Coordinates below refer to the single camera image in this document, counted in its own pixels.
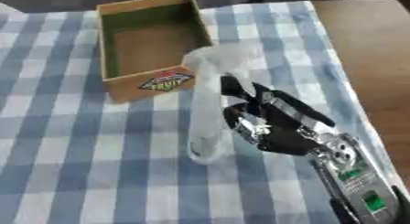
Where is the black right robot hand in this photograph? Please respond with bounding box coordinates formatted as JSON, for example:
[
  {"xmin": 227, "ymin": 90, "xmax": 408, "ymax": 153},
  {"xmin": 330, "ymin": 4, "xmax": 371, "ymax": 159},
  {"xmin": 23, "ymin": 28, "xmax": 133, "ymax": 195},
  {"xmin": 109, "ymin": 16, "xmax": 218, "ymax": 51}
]
[{"xmin": 219, "ymin": 75, "xmax": 339, "ymax": 157}]

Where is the tan cardboard box green inside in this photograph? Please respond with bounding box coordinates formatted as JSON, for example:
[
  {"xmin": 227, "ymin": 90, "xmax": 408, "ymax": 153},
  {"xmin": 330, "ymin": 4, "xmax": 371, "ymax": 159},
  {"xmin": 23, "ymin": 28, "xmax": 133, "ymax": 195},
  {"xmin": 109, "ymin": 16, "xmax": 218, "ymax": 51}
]
[{"xmin": 94, "ymin": 0, "xmax": 215, "ymax": 104}]

